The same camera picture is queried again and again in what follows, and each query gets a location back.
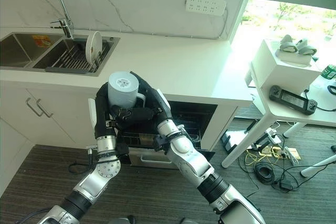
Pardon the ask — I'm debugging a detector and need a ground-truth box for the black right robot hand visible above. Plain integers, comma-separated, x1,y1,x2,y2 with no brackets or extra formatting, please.
130,71,173,128

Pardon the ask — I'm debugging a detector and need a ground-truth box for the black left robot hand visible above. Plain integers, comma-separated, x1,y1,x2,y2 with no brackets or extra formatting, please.
88,82,133,139

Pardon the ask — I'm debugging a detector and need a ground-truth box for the pale grey ceramic mug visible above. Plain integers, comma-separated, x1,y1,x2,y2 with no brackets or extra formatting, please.
107,71,147,109

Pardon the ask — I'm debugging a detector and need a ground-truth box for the built-in drawer dishwasher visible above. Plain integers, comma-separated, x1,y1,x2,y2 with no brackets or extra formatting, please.
115,100,218,169

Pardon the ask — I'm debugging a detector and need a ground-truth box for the white kitchen cabinet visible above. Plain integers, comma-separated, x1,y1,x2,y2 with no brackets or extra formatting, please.
0,76,111,183

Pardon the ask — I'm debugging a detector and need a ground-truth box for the metal dish drying rack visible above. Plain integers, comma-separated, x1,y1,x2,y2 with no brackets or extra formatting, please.
45,42,111,73

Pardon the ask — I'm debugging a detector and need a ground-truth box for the white round plate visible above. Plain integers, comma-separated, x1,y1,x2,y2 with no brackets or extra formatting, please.
84,30,102,63

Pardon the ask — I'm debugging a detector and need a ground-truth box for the white flat floor device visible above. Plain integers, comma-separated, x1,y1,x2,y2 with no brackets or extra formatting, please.
219,129,253,154

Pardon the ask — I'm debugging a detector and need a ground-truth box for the chrome gooseneck faucet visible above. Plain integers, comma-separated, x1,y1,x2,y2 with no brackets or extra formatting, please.
13,0,74,39

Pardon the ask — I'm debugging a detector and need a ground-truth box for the orange sticker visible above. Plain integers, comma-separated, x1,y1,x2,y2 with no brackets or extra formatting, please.
31,35,53,48

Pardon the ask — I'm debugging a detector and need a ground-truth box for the dark robot torso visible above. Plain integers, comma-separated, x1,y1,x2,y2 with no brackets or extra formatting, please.
112,209,200,224

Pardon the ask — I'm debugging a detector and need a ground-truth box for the stainless steel double sink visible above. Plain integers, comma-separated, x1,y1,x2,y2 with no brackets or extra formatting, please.
0,32,121,77

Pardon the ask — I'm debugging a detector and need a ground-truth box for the white floor power strip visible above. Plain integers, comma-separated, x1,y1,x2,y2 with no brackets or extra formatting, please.
265,126,283,145

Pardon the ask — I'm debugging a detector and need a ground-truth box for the white table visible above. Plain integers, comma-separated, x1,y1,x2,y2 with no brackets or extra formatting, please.
222,60,336,178

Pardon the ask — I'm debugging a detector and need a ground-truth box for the white box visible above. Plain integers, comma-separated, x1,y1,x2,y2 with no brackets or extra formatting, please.
250,39,323,96

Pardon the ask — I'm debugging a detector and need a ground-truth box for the black handheld remote controller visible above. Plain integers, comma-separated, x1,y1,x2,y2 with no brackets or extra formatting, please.
269,84,318,116

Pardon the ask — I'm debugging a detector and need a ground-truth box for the grey white VR controller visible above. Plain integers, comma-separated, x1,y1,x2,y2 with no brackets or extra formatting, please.
278,34,299,55
295,39,318,57

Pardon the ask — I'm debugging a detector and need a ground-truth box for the green bottle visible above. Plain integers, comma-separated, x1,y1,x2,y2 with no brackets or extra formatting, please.
320,64,336,80

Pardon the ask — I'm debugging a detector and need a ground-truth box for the silver cabinet handle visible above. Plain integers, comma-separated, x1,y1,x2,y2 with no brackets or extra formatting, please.
36,99,54,118
25,97,44,117

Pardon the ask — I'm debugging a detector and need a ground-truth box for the white power strip cable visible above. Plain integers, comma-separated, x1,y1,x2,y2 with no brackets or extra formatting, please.
151,7,229,40

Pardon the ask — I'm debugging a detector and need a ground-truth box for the white wall power strip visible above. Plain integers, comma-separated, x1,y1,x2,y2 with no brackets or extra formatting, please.
185,0,227,15

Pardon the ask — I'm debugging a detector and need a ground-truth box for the black coiled cable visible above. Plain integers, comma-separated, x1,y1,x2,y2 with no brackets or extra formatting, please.
253,162,276,184

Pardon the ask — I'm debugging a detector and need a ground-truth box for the yellow cable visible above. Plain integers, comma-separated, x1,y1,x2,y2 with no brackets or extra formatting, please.
244,145,286,167

